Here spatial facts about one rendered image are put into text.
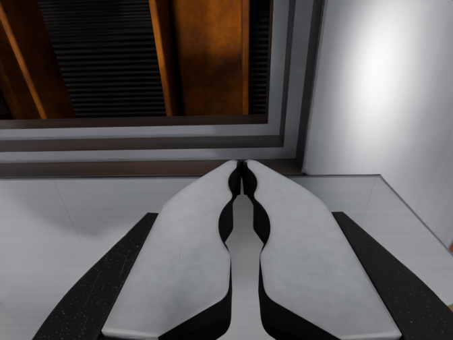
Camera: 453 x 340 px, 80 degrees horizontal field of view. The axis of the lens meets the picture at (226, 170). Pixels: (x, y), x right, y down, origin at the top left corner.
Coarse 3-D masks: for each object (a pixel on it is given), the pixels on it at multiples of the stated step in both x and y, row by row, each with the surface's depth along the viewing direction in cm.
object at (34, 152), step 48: (288, 0) 12; (288, 48) 13; (288, 96) 13; (0, 144) 16; (48, 144) 16; (96, 144) 15; (144, 144) 15; (192, 144) 15; (240, 144) 15; (288, 144) 14
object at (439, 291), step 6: (450, 270) 17; (444, 276) 17; (450, 276) 17; (444, 282) 17; (450, 282) 17; (438, 288) 18; (444, 288) 18; (450, 288) 18; (438, 294) 18; (444, 294) 18; (450, 294) 18; (444, 300) 18; (450, 300) 18
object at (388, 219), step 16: (384, 192) 14; (368, 208) 14; (384, 208) 14; (400, 208) 14; (368, 224) 15; (384, 224) 15; (400, 224) 15; (416, 224) 15; (384, 240) 15; (400, 240) 15; (416, 240) 15; (432, 240) 15; (400, 256) 16; (416, 256) 16; (432, 256) 16; (448, 256) 16; (416, 272) 17; (432, 272) 17; (432, 288) 18
